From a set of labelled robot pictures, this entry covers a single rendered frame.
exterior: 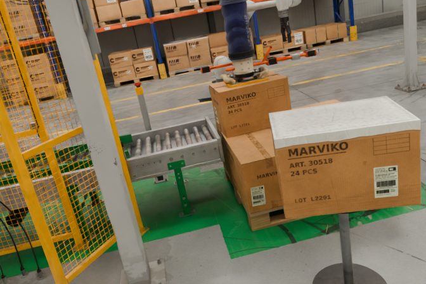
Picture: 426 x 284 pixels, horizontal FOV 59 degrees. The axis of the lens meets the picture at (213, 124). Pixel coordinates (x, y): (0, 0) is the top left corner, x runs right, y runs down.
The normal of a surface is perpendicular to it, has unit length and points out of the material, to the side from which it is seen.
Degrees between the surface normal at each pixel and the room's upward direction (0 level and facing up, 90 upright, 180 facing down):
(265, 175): 90
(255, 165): 90
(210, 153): 90
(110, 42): 90
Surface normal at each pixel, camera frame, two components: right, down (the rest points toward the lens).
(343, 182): -0.08, 0.31
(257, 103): 0.21, 0.26
